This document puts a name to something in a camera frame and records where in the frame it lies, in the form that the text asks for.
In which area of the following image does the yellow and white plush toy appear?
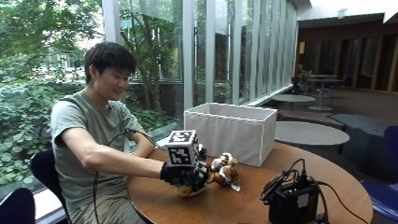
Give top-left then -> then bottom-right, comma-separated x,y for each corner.
174,182 -> 209,198

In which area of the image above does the striped tiger plush toy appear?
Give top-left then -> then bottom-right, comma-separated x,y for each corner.
207,151 -> 242,192

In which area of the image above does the white cube with black markers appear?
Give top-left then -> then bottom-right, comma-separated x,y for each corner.
162,129 -> 202,168

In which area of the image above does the white fabric storage box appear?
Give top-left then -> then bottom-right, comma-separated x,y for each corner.
182,102 -> 278,168

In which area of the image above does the black electronics box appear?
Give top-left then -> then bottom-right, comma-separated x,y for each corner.
267,182 -> 321,224

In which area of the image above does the large round grey table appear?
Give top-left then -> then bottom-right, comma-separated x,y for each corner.
274,120 -> 350,147

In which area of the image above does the brown upholstered bench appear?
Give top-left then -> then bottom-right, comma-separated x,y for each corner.
275,108 -> 346,131

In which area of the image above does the the person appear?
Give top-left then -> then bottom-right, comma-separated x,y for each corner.
48,41 -> 213,224

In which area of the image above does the small round grey table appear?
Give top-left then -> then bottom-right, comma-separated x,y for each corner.
270,93 -> 317,112

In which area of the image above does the dark background chair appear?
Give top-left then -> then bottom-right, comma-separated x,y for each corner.
290,76 -> 311,95

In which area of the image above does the black chair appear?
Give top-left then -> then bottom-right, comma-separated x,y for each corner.
28,148 -> 72,224

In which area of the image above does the grey upholstered bench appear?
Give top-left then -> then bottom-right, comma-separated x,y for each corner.
329,113 -> 395,183

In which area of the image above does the dark blue chair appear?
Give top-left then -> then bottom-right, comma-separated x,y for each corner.
0,187 -> 37,224

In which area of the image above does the bundle of black cables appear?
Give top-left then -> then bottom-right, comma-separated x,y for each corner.
258,158 -> 370,224

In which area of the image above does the black glove cable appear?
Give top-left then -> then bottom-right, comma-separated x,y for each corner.
90,128 -> 163,224

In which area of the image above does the tall round pedestal table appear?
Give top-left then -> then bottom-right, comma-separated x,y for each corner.
307,77 -> 346,112

